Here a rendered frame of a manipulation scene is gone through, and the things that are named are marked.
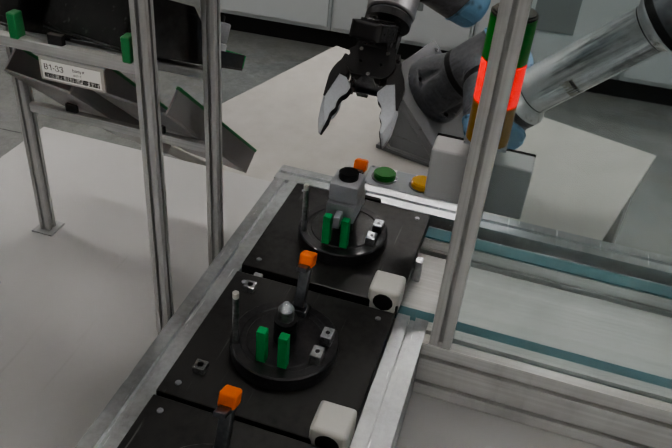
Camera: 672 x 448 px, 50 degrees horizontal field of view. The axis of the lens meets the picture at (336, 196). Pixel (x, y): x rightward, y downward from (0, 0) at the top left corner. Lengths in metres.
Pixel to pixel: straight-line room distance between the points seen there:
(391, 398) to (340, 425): 0.10
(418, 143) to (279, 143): 0.30
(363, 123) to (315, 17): 2.57
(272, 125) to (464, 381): 0.84
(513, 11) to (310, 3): 3.49
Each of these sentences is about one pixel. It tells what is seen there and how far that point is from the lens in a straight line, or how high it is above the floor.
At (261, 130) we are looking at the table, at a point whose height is 0.86.
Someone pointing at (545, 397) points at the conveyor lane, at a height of 0.92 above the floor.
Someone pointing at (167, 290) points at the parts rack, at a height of 0.97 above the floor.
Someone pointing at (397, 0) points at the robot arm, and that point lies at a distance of 1.11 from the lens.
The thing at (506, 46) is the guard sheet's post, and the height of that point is 1.39.
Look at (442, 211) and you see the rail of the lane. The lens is 1.26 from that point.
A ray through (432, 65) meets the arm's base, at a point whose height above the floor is 1.05.
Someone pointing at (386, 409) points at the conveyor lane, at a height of 0.96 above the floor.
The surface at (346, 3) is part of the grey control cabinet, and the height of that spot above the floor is 0.28.
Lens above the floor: 1.67
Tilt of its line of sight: 34 degrees down
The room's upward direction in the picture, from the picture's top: 5 degrees clockwise
